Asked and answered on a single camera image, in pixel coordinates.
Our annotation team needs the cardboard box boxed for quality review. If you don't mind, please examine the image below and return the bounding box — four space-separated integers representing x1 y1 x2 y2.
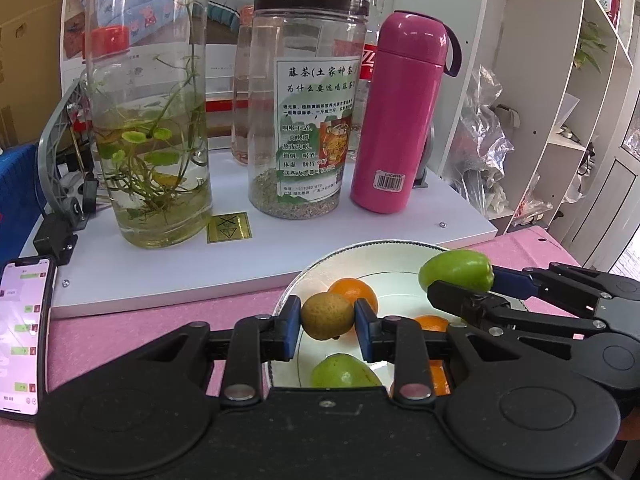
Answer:
0 0 73 151

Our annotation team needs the green mango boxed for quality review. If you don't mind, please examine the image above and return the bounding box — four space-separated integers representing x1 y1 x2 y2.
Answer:
418 250 496 293
311 353 383 388

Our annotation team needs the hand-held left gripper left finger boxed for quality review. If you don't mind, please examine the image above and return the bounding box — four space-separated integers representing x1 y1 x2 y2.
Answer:
145 296 302 408

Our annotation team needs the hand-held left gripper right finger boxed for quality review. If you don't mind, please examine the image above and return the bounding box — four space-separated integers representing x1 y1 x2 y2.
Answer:
354 298 523 407

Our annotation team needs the white shelf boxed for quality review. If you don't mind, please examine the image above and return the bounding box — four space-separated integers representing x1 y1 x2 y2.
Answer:
440 0 640 271

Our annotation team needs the pink flowered tablecloth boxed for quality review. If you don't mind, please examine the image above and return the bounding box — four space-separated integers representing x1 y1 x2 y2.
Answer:
0 225 640 480

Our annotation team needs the black smartphone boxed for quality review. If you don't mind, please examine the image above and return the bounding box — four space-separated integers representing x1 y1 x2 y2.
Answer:
0 255 58 418

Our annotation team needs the grey phone holder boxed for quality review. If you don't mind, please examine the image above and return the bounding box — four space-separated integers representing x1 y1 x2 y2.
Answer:
32 77 98 266

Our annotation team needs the brown kiwi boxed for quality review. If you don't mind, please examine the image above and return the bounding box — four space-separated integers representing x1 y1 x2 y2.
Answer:
301 292 357 341

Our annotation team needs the white platform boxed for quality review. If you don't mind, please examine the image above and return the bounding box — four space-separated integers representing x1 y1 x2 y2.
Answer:
30 150 498 320

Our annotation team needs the yellow warning sticker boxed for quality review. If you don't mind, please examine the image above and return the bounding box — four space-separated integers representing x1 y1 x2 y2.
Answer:
206 211 253 244

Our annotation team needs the red capped clear bottle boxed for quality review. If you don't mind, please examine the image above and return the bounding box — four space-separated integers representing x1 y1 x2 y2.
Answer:
80 25 132 126

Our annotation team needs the glass vase with water plants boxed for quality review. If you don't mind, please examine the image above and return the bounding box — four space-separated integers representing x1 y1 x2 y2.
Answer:
82 0 213 250

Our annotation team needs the pink thermos bottle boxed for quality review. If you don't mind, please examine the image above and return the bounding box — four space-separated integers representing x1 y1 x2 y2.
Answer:
349 10 463 215

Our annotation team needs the blue box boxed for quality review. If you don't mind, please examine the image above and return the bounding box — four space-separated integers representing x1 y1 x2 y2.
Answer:
0 142 51 261

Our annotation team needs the black lidded clear jar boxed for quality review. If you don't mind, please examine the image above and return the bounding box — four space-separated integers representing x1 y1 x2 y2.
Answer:
247 0 371 219

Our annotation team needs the red capped cola bottle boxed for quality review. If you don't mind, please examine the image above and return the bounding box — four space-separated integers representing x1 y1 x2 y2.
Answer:
350 0 383 161

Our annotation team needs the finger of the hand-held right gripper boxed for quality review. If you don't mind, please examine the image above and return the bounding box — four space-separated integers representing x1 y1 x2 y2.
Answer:
426 280 608 348
491 261 618 318

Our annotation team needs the crumpled clear plastic bag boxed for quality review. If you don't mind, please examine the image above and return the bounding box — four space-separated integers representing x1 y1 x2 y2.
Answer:
442 65 521 216

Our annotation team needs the orange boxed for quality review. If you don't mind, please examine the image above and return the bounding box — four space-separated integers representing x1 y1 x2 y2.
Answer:
327 278 379 317
429 359 453 397
412 314 451 333

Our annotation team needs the white plate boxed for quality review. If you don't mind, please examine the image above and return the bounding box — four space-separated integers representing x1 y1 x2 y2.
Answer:
265 240 538 391

